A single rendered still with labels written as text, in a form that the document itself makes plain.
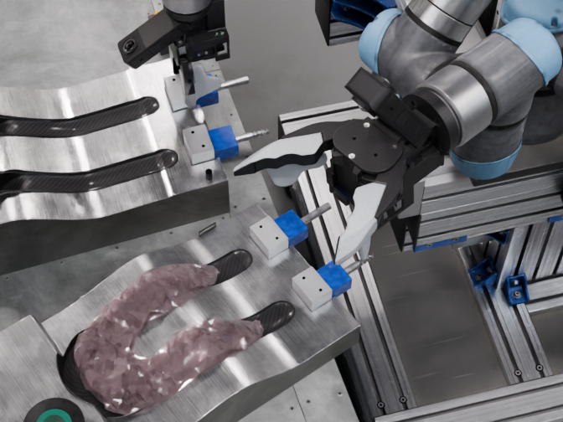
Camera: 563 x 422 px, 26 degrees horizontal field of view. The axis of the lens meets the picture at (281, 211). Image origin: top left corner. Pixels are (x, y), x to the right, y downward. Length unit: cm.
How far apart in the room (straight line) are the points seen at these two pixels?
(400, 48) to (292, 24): 187
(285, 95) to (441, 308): 82
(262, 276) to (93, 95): 42
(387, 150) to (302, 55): 201
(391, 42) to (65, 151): 69
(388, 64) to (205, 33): 50
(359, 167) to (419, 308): 138
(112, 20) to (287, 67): 103
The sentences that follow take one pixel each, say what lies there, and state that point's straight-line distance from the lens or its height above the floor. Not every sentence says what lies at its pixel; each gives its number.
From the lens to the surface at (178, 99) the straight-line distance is 191.
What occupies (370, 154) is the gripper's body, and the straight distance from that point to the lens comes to 117.
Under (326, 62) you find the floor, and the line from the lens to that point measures 315.
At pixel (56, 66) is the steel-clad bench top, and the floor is 80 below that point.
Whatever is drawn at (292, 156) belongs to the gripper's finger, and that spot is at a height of 145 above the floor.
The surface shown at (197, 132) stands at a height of 92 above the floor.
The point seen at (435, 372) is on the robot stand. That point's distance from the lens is 246.
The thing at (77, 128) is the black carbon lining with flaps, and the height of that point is 88.
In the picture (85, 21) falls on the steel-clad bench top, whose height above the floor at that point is 80.
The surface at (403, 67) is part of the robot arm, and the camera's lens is 137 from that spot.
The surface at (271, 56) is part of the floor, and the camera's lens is 317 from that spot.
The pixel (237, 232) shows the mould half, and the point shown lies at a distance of 184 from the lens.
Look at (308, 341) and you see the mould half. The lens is 175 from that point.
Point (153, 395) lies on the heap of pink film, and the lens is 168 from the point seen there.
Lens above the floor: 241
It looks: 57 degrees down
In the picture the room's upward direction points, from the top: straight up
